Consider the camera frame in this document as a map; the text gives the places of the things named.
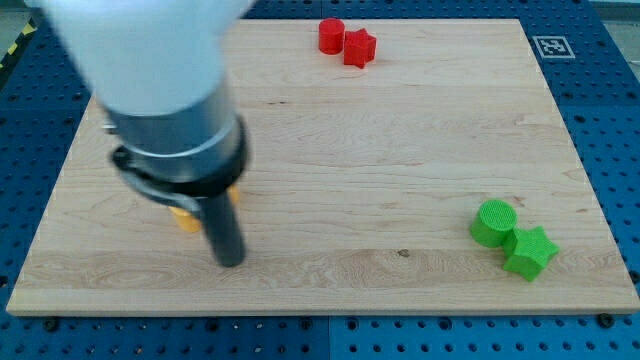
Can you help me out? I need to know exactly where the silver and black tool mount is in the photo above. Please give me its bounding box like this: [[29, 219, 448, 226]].
[[107, 79, 249, 218]]

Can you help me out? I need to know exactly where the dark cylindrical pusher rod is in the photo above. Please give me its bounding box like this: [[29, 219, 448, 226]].
[[198, 193, 246, 267]]

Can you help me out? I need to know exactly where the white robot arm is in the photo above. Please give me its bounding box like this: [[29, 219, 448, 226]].
[[38, 0, 249, 267]]

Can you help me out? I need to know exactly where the yellow block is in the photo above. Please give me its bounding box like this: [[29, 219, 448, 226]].
[[168, 185, 240, 233]]

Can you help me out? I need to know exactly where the light wooden board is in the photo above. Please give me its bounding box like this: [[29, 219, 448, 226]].
[[7, 20, 639, 317]]

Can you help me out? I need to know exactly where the red cylinder block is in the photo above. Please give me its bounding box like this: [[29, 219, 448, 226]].
[[318, 18, 345, 55]]

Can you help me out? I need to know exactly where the red star block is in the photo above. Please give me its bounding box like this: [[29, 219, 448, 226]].
[[343, 28, 377, 69]]

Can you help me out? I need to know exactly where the green cylinder block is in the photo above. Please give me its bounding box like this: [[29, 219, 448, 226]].
[[470, 199, 518, 248]]

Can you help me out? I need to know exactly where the green star block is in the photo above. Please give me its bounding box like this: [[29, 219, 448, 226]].
[[503, 226, 560, 282]]

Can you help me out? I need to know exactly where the white fiducial marker tag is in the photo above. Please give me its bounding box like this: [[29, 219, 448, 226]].
[[533, 36, 575, 59]]

